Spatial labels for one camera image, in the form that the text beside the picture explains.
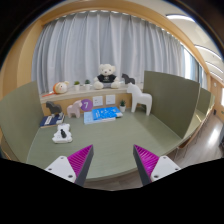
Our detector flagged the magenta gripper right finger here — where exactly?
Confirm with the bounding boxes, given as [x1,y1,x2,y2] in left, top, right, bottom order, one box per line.
[132,144,182,187]

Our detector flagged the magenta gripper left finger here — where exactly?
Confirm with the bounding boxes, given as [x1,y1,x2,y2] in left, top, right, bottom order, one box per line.
[44,144,95,187]

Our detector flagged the white power strip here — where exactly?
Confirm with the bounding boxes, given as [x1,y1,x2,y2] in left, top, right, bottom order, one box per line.
[52,123,72,143]

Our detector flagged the navy blue book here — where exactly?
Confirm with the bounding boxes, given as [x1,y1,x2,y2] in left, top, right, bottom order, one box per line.
[40,115,64,128]

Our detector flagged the pink wooden horse figure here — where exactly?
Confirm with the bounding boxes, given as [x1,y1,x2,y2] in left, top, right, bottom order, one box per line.
[67,100,82,118]

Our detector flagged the purple round number seven sign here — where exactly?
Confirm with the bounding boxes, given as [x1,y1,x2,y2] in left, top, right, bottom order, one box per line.
[81,99,93,112]

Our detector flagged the dark grey horse figure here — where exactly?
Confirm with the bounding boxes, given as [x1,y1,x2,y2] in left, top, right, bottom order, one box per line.
[46,101,62,115]

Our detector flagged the small potted plant on desk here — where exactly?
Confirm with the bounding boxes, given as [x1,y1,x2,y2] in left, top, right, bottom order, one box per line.
[119,99,126,113]

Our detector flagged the white wooden horse figure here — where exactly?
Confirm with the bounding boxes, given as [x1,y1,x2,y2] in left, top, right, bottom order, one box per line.
[127,83,152,116]

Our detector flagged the wooden ledge shelf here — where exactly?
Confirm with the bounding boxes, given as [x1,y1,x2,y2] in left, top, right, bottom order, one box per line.
[40,84,128,103]

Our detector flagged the right green partition panel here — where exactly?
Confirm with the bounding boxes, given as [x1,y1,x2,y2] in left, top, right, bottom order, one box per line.
[143,71,200,138]

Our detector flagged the green partition panel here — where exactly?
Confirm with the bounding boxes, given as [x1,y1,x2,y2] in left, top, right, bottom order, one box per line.
[143,71,200,138]
[0,81,44,162]

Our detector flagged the left green partition panel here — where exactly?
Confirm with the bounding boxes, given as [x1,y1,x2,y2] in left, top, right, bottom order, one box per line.
[0,81,44,162]

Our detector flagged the orange white plush toy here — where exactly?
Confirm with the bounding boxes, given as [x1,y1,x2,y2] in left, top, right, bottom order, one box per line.
[52,81,69,94]

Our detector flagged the left potted plant on ledge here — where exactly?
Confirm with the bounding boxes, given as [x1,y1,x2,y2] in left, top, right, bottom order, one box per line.
[74,81,80,91]

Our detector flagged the potted plant on ledge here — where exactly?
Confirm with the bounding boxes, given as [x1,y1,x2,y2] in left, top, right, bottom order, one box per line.
[85,79,91,91]
[74,81,80,91]

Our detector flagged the right potted plant on ledge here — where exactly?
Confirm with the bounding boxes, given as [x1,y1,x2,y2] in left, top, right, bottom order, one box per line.
[85,79,91,91]

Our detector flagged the black horse figure on ledge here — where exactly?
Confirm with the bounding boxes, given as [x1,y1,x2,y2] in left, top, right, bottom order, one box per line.
[122,74,135,84]

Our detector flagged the white teddy bear black shirt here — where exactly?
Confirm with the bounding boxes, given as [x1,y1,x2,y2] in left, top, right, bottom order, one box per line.
[93,64,120,90]

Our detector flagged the grey curtain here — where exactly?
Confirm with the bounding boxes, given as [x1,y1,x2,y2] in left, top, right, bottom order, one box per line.
[32,11,183,93]

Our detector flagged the left white wall socket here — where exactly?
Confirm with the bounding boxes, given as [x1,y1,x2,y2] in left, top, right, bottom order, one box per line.
[93,96,103,106]

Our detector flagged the white wall socket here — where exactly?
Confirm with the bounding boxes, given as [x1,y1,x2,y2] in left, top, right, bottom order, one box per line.
[93,96,103,106]
[106,95,115,105]

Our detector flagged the right white wall socket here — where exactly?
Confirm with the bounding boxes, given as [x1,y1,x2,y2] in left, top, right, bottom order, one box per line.
[106,95,115,105]

